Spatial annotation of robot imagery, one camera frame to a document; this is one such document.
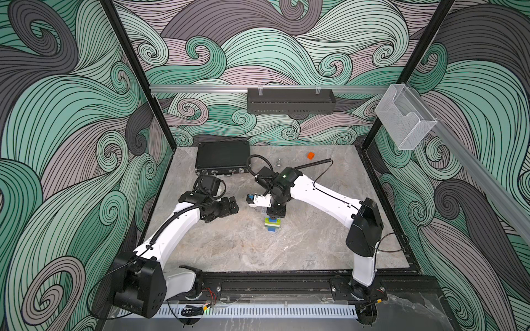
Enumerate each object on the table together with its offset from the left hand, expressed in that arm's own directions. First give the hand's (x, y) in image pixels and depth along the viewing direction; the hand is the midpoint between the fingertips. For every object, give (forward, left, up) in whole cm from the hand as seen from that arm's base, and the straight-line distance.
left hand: (229, 209), depth 82 cm
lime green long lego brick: (-4, -18, -5) cm, 19 cm away
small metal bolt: (+34, -23, -8) cm, 42 cm away
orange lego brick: (+39, -41, -10) cm, 58 cm away
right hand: (-1, -18, +1) cm, 18 cm away
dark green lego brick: (-4, -18, -10) cm, 21 cm away
